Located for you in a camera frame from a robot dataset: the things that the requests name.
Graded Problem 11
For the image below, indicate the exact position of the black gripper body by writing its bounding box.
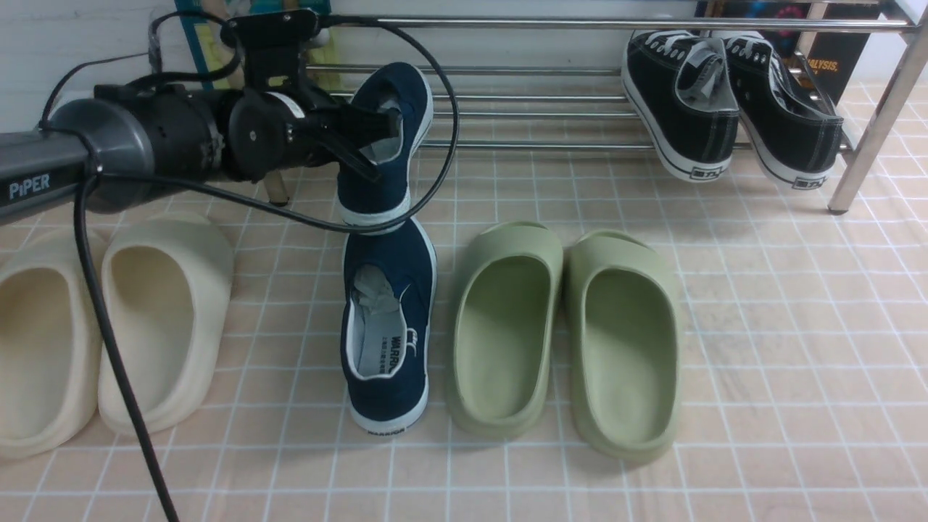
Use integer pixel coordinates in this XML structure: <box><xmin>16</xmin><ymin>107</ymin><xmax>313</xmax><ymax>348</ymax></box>
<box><xmin>219</xmin><ymin>88</ymin><xmax>341</xmax><ymax>183</ymax></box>

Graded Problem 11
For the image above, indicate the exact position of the black cable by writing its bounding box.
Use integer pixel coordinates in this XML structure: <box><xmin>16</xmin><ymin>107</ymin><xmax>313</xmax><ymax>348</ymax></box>
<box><xmin>40</xmin><ymin>11</ymin><xmax>460</xmax><ymax>522</ymax></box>

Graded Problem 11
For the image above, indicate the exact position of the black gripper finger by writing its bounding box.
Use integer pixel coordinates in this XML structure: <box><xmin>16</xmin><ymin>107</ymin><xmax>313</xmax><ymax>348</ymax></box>
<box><xmin>312</xmin><ymin>138</ymin><xmax>381</xmax><ymax>183</ymax></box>
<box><xmin>319</xmin><ymin>105</ymin><xmax>403</xmax><ymax>144</ymax></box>

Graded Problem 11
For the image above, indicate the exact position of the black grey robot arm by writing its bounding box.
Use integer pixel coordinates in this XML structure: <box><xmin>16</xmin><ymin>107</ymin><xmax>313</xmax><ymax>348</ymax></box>
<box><xmin>1</xmin><ymin>85</ymin><xmax>402</xmax><ymax>224</ymax></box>

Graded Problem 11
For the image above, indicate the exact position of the black canvas sneaker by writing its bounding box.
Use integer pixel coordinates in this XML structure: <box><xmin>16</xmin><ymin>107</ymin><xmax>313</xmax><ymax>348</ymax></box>
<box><xmin>710</xmin><ymin>30</ymin><xmax>844</xmax><ymax>191</ymax></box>
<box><xmin>622</xmin><ymin>30</ymin><xmax>740</xmax><ymax>183</ymax></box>

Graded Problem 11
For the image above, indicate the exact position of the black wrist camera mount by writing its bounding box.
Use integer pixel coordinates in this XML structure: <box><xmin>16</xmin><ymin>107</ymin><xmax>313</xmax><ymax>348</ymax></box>
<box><xmin>220</xmin><ymin>9</ymin><xmax>322</xmax><ymax>91</ymax></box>

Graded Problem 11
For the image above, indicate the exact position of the green foam slipper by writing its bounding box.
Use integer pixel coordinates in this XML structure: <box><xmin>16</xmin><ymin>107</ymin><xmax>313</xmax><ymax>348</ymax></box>
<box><xmin>447</xmin><ymin>221</ymin><xmax>564</xmax><ymax>439</ymax></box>
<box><xmin>565</xmin><ymin>229</ymin><xmax>682</xmax><ymax>463</ymax></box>

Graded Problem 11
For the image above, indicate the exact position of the left cream foam slipper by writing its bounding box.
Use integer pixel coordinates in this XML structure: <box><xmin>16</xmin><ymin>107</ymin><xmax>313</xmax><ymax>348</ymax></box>
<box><xmin>1</xmin><ymin>229</ymin><xmax>102</xmax><ymax>459</ymax></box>

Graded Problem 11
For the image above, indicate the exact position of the right cream foam slipper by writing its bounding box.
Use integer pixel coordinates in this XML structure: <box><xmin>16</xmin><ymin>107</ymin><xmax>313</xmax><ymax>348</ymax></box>
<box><xmin>100</xmin><ymin>212</ymin><xmax>234</xmax><ymax>433</ymax></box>

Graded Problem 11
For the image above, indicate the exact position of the left black canvas sneaker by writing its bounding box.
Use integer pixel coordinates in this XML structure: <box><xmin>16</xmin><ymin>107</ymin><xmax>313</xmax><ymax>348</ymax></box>
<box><xmin>622</xmin><ymin>30</ymin><xmax>740</xmax><ymax>183</ymax></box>

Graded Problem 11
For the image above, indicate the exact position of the navy canvas shoe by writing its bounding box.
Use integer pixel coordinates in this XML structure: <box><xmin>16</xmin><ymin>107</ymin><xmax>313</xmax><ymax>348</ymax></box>
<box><xmin>339</xmin><ymin>218</ymin><xmax>437</xmax><ymax>437</ymax></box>
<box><xmin>337</xmin><ymin>62</ymin><xmax>434</xmax><ymax>227</ymax></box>

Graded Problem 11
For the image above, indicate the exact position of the cream foam slipper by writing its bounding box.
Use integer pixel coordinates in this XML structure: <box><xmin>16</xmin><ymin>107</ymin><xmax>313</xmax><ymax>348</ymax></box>
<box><xmin>100</xmin><ymin>212</ymin><xmax>234</xmax><ymax>433</ymax></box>
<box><xmin>1</xmin><ymin>229</ymin><xmax>102</xmax><ymax>459</ymax></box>

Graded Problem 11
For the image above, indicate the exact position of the right black canvas sneaker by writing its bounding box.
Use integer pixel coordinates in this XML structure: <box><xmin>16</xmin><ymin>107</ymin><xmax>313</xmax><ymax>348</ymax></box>
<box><xmin>710</xmin><ymin>30</ymin><xmax>844</xmax><ymax>191</ymax></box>

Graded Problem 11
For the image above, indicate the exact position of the black book orange text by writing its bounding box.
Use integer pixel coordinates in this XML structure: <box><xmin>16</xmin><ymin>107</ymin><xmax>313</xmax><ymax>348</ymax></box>
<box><xmin>695</xmin><ymin>1</ymin><xmax>869</xmax><ymax>105</ymax></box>

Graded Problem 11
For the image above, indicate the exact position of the yellow green paper bag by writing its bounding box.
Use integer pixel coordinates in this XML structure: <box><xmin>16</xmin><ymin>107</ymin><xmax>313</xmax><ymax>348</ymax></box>
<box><xmin>175</xmin><ymin>1</ymin><xmax>344</xmax><ymax>91</ymax></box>

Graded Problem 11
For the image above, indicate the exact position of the right green foam slipper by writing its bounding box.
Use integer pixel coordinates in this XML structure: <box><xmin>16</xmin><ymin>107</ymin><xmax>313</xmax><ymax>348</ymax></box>
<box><xmin>565</xmin><ymin>229</ymin><xmax>682</xmax><ymax>463</ymax></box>

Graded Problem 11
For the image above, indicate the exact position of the chrome metal shoe rack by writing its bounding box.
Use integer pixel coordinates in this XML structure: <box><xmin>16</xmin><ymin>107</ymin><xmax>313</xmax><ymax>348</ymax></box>
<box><xmin>304</xmin><ymin>1</ymin><xmax>926</xmax><ymax>215</ymax></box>

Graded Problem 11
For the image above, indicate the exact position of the left green foam slipper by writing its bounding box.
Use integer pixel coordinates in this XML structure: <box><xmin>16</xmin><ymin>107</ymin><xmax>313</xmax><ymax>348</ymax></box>
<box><xmin>447</xmin><ymin>221</ymin><xmax>564</xmax><ymax>439</ymax></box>

